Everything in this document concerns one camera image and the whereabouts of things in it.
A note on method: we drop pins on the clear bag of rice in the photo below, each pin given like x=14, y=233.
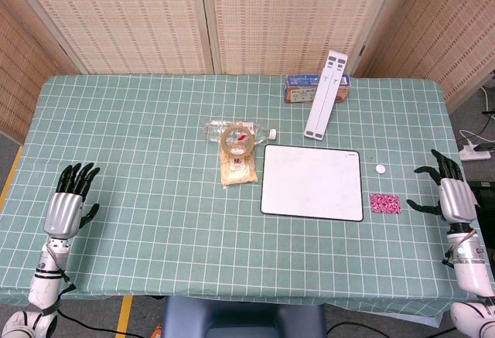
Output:
x=237, y=171

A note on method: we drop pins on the green checkered tablecloth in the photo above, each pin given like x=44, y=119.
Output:
x=154, y=199

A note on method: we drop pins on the red patterned rectangular card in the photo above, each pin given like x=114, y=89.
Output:
x=385, y=203

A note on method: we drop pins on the black box device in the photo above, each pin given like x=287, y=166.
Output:
x=485, y=199

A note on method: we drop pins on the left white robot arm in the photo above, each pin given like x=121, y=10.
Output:
x=42, y=280

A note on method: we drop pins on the white folding stand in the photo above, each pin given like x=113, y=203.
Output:
x=325, y=98

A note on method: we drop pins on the white power strip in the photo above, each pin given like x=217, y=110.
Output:
x=473, y=154

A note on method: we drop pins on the clear plastic water bottle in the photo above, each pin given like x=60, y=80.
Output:
x=212, y=131

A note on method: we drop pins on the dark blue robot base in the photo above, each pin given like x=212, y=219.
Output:
x=243, y=318

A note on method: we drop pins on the blue orange cookie box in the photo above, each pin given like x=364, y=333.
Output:
x=298, y=90

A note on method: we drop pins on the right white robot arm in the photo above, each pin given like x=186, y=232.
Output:
x=470, y=264

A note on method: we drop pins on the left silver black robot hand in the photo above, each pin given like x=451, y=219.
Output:
x=62, y=208

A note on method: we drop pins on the bamboo folding screen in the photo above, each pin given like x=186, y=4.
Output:
x=270, y=17

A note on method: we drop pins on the white rectangular pad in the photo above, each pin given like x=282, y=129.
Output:
x=311, y=183

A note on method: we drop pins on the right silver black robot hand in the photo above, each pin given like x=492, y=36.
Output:
x=458, y=199

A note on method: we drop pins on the small white cap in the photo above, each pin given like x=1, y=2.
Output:
x=381, y=169

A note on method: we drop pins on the yellowish transparent tape roll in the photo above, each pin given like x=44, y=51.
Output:
x=225, y=144

